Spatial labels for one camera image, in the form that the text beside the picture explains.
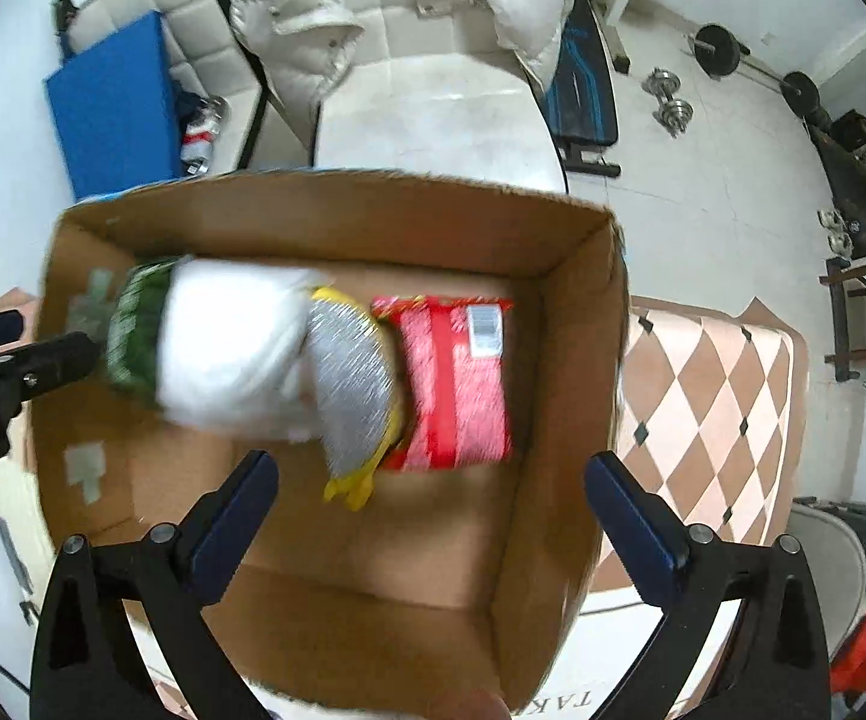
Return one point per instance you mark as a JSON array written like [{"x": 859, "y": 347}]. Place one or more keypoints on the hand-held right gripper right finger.
[{"x": 631, "y": 532}]

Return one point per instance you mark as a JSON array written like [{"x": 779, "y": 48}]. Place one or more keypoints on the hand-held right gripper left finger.
[{"x": 236, "y": 519}]

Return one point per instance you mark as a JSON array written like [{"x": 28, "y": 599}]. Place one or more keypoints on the brown cardboard box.
[{"x": 373, "y": 540}]

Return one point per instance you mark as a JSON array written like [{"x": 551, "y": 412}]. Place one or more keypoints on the green and white soft packet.
[{"x": 215, "y": 352}]

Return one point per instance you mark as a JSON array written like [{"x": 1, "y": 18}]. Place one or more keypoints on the chequered brown and white mattress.
[{"x": 710, "y": 420}]

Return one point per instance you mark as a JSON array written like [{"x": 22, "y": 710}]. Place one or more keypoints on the silver and yellow snack packet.
[{"x": 350, "y": 382}]

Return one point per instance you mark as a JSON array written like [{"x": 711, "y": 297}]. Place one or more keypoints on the white chair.
[{"x": 826, "y": 570}]

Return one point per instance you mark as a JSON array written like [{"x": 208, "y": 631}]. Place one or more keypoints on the red snack packet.
[{"x": 455, "y": 390}]

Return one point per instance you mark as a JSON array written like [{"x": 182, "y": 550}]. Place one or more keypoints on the blue foam mat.
[{"x": 114, "y": 112}]

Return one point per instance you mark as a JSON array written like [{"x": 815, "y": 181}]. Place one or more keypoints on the red and white can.
[{"x": 200, "y": 142}]

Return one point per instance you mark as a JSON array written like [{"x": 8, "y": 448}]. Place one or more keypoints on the white quilted sofa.
[{"x": 200, "y": 30}]

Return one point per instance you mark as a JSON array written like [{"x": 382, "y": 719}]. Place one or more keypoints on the chrome dumbbell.
[{"x": 669, "y": 101}]

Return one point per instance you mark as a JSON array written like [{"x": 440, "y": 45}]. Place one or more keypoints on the black and blue weight bench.
[{"x": 579, "y": 90}]

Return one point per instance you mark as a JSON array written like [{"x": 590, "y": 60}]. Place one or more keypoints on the black barbell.
[{"x": 733, "y": 52}]

